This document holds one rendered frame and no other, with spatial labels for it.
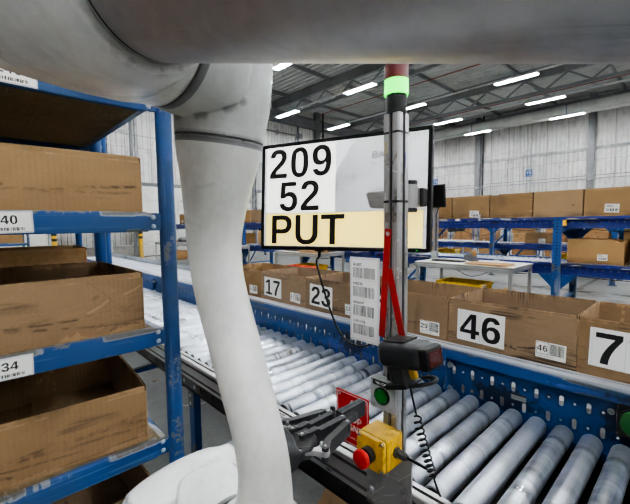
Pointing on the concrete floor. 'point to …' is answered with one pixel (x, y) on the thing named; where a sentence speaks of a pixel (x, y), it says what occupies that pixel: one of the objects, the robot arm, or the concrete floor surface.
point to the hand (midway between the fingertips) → (351, 412)
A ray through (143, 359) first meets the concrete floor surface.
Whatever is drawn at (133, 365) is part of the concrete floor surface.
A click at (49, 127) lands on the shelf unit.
